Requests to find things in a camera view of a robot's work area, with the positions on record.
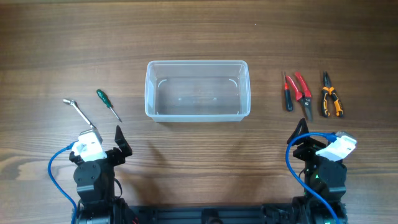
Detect green handled screwdriver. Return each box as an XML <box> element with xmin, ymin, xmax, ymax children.
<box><xmin>96</xmin><ymin>89</ymin><xmax>122</xmax><ymax>123</ymax></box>

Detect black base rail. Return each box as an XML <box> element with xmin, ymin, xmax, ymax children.
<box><xmin>129</xmin><ymin>203</ymin><xmax>299</xmax><ymax>224</ymax></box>

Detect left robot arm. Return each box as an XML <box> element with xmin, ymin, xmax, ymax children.
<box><xmin>69</xmin><ymin>126</ymin><xmax>139</xmax><ymax>223</ymax></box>

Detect red black small screwdriver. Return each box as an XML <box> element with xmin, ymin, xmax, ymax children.
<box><xmin>283</xmin><ymin>73</ymin><xmax>294</xmax><ymax>111</ymax></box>

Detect left blue cable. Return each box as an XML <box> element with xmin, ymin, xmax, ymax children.
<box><xmin>47</xmin><ymin>141</ymin><xmax>78</xmax><ymax>224</ymax></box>

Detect red handled cutters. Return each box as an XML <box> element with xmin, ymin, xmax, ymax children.
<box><xmin>286</xmin><ymin>72</ymin><xmax>313</xmax><ymax>121</ymax></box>

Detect right blue cable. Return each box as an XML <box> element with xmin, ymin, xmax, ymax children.
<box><xmin>285</xmin><ymin>132</ymin><xmax>342</xmax><ymax>224</ymax></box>

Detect silver ratchet wrench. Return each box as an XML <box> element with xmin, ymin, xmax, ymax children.
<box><xmin>63</xmin><ymin>99</ymin><xmax>95</xmax><ymax>129</ymax></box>

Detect clear plastic container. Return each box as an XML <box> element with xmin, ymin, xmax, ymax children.
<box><xmin>144</xmin><ymin>60</ymin><xmax>251</xmax><ymax>123</ymax></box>

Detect orange black pliers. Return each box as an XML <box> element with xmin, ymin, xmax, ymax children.
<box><xmin>321</xmin><ymin>71</ymin><xmax>344</xmax><ymax>118</ymax></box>

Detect blue cable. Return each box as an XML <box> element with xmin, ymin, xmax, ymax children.
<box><xmin>47</xmin><ymin>141</ymin><xmax>78</xmax><ymax>224</ymax></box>
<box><xmin>285</xmin><ymin>132</ymin><xmax>342</xmax><ymax>224</ymax></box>

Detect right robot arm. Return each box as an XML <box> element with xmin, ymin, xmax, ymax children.
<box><xmin>289</xmin><ymin>136</ymin><xmax>348</xmax><ymax>224</ymax></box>

